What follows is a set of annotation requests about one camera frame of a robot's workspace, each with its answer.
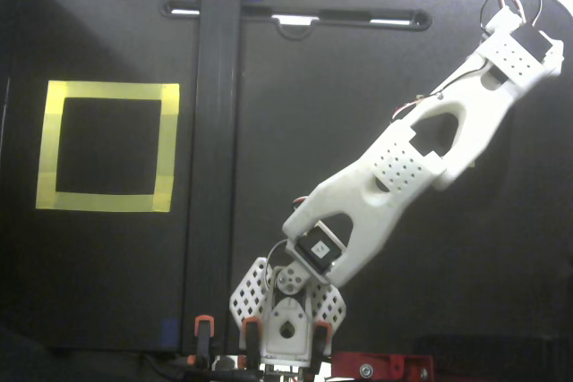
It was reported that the black flat bar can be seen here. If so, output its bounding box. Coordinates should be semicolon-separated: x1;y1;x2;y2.
180;0;246;355

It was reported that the orange black spring clamp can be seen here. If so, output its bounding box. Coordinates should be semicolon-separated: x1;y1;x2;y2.
236;315;263;368
312;322;332;365
187;314;216;369

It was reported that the yellow tape square outline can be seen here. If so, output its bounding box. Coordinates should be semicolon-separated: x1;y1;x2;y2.
35;80;181;213

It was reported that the blue tape patch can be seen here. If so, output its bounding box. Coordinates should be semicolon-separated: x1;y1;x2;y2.
159;317;180;350

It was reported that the red screw clamp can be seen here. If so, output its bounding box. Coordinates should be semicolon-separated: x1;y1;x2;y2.
330;350;435;382

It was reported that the red white black servo cable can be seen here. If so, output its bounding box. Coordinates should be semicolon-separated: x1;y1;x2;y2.
391;0;545;123

